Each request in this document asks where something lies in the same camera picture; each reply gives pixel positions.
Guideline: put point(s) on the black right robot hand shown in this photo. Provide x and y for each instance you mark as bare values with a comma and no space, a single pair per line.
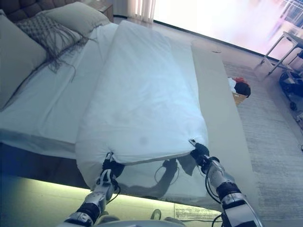
201,151

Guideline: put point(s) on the silver robot torso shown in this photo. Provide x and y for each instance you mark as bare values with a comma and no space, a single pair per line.
146,224

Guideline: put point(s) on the white garment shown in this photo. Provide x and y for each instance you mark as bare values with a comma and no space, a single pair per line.
231,84

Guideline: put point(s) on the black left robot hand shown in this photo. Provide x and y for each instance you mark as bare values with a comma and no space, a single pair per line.
116,169

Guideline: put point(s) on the silver left robot leg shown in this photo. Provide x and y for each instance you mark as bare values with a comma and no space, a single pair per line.
156,214

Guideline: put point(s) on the white metal cart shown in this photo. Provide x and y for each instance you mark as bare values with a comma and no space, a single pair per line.
290,35

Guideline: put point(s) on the grey patterned rug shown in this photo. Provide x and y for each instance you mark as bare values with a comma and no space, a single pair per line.
279,153

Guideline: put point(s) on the grey fringed cushion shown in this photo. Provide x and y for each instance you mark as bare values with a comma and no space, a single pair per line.
40,28

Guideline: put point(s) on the dark bed frame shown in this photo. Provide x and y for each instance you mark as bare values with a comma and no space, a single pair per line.
35,163

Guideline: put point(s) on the silver robot leg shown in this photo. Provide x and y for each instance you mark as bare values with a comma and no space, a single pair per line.
171,220
156,214

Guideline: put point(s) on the bed with white sheet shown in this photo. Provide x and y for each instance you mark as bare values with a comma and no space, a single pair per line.
47,106

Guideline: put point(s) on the beige curtain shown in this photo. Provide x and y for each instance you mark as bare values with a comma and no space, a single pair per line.
139,10

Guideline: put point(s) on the red garment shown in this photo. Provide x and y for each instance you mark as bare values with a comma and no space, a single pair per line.
239,80

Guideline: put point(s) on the black wheeled equipment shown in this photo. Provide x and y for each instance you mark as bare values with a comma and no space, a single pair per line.
288,85

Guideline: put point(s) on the silver right robot leg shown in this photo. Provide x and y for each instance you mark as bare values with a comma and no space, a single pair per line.
171,220

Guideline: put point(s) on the brown tufted headboard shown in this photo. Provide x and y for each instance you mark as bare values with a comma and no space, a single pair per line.
26,9

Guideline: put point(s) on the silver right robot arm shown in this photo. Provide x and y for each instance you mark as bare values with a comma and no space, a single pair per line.
227,189

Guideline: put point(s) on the large beige pillow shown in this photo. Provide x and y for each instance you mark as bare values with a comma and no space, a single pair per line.
16,59
75,16

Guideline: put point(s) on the small wooden nightstand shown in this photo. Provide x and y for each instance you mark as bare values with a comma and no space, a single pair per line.
104,8

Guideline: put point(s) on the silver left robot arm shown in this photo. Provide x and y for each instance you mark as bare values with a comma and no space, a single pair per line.
97,196

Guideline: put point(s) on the black garment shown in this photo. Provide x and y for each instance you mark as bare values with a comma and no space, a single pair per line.
242,89

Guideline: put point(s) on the white duvet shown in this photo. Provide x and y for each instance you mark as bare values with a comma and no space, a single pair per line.
142,94

